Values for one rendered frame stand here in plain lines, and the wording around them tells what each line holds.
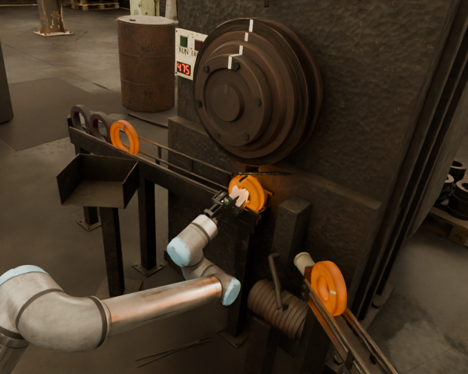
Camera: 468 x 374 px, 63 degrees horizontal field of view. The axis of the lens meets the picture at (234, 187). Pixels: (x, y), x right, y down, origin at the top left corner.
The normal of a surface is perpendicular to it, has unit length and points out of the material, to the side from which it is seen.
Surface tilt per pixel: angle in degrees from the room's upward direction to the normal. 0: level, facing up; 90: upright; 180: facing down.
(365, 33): 90
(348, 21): 90
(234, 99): 90
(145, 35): 90
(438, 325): 0
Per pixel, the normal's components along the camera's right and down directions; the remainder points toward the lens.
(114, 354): 0.08, -0.85
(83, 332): 0.54, 0.00
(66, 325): 0.33, -0.24
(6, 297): -0.42, -0.37
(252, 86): -0.64, 0.35
